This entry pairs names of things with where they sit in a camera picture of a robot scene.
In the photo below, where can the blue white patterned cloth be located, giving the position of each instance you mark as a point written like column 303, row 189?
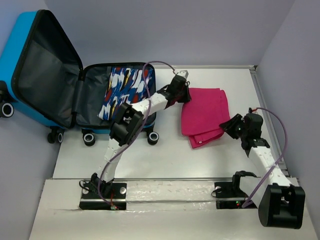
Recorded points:
column 126, row 85

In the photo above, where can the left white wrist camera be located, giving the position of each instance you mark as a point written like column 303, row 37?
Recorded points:
column 182, row 73

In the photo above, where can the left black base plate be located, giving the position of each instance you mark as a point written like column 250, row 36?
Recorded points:
column 115, row 198

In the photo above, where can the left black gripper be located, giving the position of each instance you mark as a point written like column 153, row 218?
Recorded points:
column 187, row 98

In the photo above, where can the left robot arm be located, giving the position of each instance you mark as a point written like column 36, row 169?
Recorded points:
column 129, row 122

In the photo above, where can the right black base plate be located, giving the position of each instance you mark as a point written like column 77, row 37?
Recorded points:
column 228, row 197

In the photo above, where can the pink cloth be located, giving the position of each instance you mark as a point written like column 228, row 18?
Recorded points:
column 202, row 116

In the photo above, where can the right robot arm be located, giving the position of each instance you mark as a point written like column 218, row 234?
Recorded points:
column 279, row 202

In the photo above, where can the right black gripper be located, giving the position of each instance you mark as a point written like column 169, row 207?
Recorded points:
column 228, row 125

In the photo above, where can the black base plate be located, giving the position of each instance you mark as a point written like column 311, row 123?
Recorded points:
column 115, row 198
column 228, row 197

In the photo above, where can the aluminium table rail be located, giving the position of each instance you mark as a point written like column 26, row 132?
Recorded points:
column 215, row 179

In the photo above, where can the blue hard-shell suitcase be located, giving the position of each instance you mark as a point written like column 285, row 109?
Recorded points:
column 43, row 77

